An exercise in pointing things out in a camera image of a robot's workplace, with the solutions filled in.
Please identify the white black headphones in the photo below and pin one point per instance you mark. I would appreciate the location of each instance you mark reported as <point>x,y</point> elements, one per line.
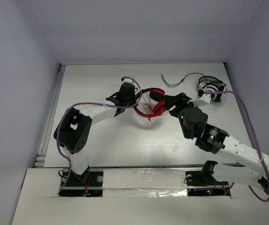
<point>205,83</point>

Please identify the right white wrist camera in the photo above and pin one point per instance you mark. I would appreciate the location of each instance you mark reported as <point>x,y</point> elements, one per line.
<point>201,100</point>

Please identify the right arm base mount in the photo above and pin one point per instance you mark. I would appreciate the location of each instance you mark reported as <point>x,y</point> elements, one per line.
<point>201,183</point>

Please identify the red black headphones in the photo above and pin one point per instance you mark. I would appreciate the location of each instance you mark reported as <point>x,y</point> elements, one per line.
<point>153,103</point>

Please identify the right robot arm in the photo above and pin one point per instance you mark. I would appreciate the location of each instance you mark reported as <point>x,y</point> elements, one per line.
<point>253,169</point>

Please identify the aluminium side rail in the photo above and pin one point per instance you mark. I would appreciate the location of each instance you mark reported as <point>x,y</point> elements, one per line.
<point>41,155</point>

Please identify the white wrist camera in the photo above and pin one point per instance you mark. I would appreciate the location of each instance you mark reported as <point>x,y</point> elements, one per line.
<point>201,100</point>
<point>128,79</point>

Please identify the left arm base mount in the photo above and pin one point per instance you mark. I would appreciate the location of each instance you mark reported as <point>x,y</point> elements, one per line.
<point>89,184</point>

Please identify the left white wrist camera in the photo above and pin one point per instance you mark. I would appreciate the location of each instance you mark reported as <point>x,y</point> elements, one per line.
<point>128,79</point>

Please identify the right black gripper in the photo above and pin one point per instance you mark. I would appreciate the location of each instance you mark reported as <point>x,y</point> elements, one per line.
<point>181,100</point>

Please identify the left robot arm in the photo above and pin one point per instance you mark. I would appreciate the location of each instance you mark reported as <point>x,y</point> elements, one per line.
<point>73,130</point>

